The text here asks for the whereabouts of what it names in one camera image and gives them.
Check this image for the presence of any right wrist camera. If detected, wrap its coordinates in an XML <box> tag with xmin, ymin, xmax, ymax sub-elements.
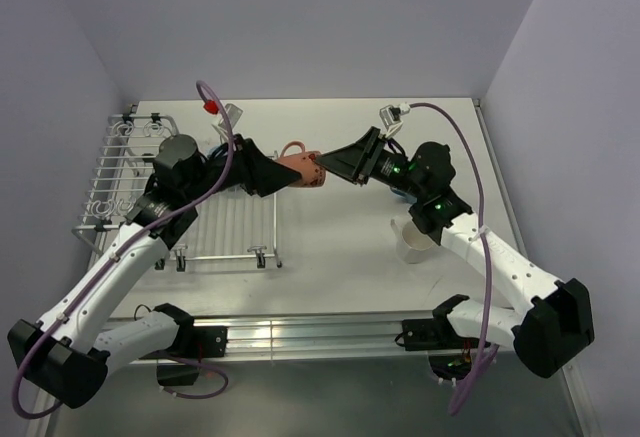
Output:
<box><xmin>379</xmin><ymin>103</ymin><xmax>411</xmax><ymax>139</ymax></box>

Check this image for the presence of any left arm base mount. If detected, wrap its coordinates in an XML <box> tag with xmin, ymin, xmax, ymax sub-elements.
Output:
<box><xmin>133</xmin><ymin>303</ymin><xmax>230</xmax><ymax>401</ymax></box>

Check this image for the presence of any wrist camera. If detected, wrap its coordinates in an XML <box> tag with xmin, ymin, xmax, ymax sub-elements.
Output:
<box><xmin>203</xmin><ymin>100</ymin><xmax>244</xmax><ymax>141</ymax></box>
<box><xmin>379</xmin><ymin>103</ymin><xmax>411</xmax><ymax>139</ymax></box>

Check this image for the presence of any white mug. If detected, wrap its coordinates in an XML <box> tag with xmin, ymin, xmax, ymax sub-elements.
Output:
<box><xmin>390</xmin><ymin>218</ymin><xmax>435</xmax><ymax>264</ymax></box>

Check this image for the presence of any pink mug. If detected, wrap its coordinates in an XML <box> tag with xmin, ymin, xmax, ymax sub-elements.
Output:
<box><xmin>276</xmin><ymin>141</ymin><xmax>326</xmax><ymax>188</ymax></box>

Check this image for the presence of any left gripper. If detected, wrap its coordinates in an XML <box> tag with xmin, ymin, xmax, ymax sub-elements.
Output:
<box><xmin>182</xmin><ymin>133</ymin><xmax>300</xmax><ymax>202</ymax></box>

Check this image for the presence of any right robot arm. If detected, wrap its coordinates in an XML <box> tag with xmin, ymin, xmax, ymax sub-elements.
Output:
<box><xmin>316</xmin><ymin>128</ymin><xmax>595</xmax><ymax>378</ymax></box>

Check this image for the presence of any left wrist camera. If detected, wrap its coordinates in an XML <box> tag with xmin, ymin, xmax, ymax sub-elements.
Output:
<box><xmin>203</xmin><ymin>100</ymin><xmax>244</xmax><ymax>141</ymax></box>

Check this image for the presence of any blue mug with handle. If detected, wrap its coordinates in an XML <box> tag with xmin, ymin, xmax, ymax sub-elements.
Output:
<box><xmin>391</xmin><ymin>188</ymin><xmax>416</xmax><ymax>204</ymax></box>

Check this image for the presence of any aluminium rail frame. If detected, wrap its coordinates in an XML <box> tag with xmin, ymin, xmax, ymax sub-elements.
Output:
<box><xmin>24</xmin><ymin>99</ymin><xmax>601</xmax><ymax>437</ymax></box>

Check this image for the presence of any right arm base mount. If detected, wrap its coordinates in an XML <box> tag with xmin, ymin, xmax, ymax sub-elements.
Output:
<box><xmin>394</xmin><ymin>318</ymin><xmax>479</xmax><ymax>383</ymax></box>

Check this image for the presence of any metal wire dish rack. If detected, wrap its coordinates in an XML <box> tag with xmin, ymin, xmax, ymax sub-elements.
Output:
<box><xmin>72</xmin><ymin>112</ymin><xmax>282</xmax><ymax>272</ymax></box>

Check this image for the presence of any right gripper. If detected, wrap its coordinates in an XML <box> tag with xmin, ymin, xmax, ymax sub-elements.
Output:
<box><xmin>316</xmin><ymin>126</ymin><xmax>426</xmax><ymax>200</ymax></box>

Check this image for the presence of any blue cup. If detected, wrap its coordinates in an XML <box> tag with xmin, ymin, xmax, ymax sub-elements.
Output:
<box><xmin>207</xmin><ymin>144</ymin><xmax>228</xmax><ymax>158</ymax></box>

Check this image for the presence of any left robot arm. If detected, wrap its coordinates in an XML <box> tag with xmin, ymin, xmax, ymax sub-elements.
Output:
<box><xmin>8</xmin><ymin>134</ymin><xmax>302</xmax><ymax>419</ymax></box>

